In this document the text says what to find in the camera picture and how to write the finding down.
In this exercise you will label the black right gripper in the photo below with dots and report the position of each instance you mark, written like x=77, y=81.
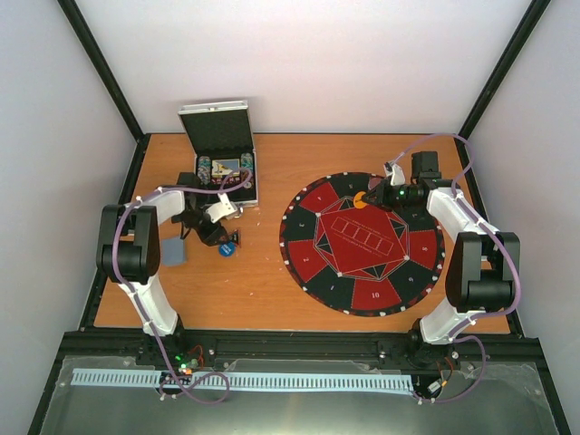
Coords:
x=381, y=199

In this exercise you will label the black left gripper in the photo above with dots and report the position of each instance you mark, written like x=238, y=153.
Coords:
x=209, y=237

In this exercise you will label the orange big blind button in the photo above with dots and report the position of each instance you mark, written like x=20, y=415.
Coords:
x=358, y=201

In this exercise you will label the blue small blind button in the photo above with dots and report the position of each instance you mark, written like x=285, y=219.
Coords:
x=228, y=249

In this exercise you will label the clear dealer button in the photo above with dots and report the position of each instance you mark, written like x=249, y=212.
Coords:
x=376, y=184

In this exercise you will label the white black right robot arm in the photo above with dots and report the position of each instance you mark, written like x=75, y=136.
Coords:
x=482, y=278

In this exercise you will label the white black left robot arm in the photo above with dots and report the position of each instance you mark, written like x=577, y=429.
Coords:
x=129, y=246

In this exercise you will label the grey card deck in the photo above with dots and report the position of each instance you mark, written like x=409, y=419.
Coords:
x=173, y=251

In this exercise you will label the red dice row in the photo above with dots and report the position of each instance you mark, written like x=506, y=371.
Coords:
x=216, y=183

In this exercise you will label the round red black poker mat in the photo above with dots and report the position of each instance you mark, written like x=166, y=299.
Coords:
x=359, y=260

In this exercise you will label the boxed playing card deck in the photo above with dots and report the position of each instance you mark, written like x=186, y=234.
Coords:
x=224, y=167

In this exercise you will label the left poker chip row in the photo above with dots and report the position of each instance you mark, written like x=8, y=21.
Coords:
x=204, y=167

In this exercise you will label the poker chip row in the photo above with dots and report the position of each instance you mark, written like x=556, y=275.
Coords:
x=247, y=169
x=204, y=167

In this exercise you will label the aluminium poker chip case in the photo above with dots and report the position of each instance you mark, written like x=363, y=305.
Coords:
x=222, y=130

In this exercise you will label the right poker chip row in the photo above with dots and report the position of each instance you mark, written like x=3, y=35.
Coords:
x=247, y=169

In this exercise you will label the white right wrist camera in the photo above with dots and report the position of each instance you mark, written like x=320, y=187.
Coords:
x=394, y=173

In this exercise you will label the light blue slotted cable duct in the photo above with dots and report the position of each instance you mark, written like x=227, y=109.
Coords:
x=249, y=381

